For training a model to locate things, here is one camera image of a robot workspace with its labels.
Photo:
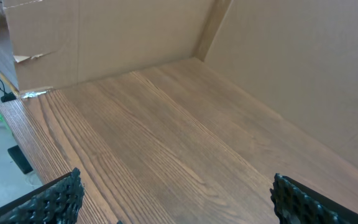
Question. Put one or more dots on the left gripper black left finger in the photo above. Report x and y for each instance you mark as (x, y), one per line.
(58, 201)

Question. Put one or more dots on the cardboard back panel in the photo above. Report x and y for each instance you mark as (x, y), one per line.
(300, 58)

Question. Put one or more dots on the cardboard panel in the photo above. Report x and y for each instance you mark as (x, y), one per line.
(300, 58)
(48, 44)

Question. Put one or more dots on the black table foot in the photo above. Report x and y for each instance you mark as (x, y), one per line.
(19, 158)

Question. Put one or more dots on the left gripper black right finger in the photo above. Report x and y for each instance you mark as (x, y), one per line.
(296, 203)

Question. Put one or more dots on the cardboard left side panel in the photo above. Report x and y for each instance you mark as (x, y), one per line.
(48, 44)

